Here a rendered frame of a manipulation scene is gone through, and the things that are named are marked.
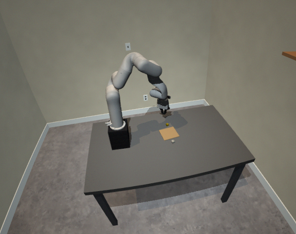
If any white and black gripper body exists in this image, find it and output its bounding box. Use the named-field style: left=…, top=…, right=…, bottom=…
left=157, top=98, right=169, bottom=110

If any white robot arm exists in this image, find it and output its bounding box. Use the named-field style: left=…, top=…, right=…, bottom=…
left=105, top=52, right=171, bottom=130

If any orange flat mat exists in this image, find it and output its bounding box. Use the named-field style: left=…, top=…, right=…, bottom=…
left=159, top=127, right=179, bottom=140

